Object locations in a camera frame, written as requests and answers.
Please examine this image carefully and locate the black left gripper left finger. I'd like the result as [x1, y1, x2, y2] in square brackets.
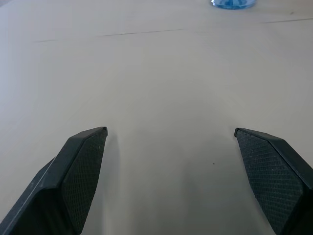
[0, 126, 109, 235]

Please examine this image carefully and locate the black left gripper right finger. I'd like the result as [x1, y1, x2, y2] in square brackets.
[234, 127, 313, 235]

